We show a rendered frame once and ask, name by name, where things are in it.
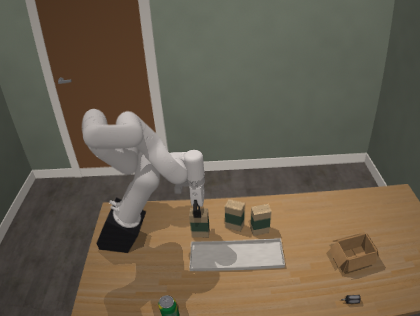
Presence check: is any brown cardboard box with flaps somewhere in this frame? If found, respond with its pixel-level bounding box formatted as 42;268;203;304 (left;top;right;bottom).
330;233;379;272

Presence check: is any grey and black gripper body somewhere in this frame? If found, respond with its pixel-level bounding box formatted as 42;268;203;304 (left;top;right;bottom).
189;182;205;207

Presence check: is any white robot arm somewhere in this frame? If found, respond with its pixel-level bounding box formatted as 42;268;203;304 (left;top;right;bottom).
82;109;205;228

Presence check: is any tan rectangular block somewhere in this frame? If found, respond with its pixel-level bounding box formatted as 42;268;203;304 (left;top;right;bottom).
250;204;271;236
189;208;209;238
225;199;245;232

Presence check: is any green drink can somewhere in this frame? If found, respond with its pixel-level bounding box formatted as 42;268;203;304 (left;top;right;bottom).
158;295;179;316

